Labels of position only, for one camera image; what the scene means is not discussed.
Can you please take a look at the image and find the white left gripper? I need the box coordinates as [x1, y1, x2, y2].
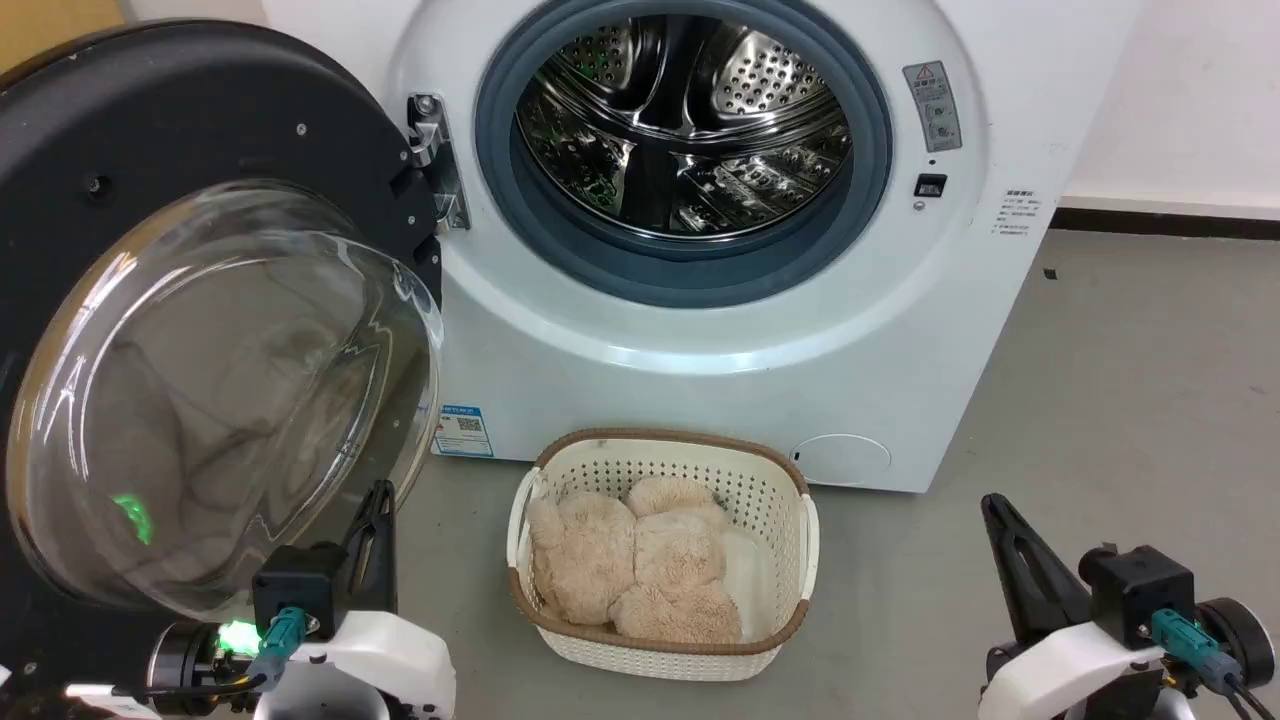
[252, 479, 458, 720]

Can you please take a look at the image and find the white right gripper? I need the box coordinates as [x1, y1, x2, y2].
[978, 493, 1169, 720]

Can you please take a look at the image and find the black round glass washer door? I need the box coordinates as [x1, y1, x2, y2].
[0, 18, 446, 691]

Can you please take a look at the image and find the white front-load washing machine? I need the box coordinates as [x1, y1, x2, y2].
[262, 0, 1143, 495]

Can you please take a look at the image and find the metal door hinge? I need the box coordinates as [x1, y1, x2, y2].
[407, 93, 472, 234]

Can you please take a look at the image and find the blue QR code sticker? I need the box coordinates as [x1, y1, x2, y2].
[432, 404, 496, 459]

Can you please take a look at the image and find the round white filter cover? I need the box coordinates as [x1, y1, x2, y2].
[789, 432, 893, 490]

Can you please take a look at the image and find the beige plush teddy toy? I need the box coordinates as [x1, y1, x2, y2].
[526, 476, 744, 645]

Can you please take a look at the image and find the white woven plastic laundry basket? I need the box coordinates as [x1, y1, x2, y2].
[506, 428, 821, 683]

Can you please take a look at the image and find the grey warning label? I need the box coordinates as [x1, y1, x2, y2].
[902, 61, 964, 154]

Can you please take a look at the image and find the stainless steel washer drum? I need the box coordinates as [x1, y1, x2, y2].
[514, 14, 854, 241]

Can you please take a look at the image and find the yellow wooden panel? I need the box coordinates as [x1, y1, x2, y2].
[0, 0, 128, 73]

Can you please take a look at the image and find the teal plug left cable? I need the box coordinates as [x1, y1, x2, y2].
[64, 606, 309, 699]

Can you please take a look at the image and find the teal plug cable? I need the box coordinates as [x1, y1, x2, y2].
[1150, 608, 1280, 720]
[64, 606, 309, 699]

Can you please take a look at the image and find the teal plug right cable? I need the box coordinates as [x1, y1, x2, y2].
[1150, 608, 1280, 720]

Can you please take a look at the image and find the dark wall baseboard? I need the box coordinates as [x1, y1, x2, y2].
[1048, 194, 1280, 242]

